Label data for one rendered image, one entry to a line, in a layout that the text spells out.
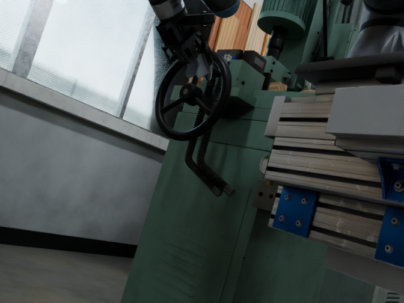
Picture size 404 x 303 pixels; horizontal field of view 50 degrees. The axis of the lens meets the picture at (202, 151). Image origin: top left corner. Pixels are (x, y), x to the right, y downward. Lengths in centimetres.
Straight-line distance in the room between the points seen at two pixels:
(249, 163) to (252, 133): 10
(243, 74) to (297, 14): 37
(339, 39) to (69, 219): 181
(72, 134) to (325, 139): 198
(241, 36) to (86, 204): 176
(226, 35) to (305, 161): 256
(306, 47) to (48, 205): 167
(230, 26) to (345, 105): 275
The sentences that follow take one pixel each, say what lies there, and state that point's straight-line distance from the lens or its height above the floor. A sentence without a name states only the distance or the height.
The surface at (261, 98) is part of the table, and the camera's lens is 136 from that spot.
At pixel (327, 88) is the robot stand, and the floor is 78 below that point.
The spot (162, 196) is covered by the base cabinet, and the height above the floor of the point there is 49.
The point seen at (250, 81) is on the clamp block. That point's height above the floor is 91.
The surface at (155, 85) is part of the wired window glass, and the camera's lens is 307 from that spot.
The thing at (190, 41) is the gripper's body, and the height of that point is 88.
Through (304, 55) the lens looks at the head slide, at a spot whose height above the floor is 114.
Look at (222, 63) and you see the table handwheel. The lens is 125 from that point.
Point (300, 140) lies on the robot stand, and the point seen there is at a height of 68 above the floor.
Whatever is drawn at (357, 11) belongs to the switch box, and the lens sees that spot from 190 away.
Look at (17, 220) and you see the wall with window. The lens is 256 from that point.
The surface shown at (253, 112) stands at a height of 83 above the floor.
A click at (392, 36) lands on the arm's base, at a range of 84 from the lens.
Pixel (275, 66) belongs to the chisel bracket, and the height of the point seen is 104.
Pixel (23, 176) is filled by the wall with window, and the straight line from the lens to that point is 251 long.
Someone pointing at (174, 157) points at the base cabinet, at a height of 63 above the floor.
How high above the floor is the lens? 52
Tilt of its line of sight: 6 degrees up
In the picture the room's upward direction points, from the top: 16 degrees clockwise
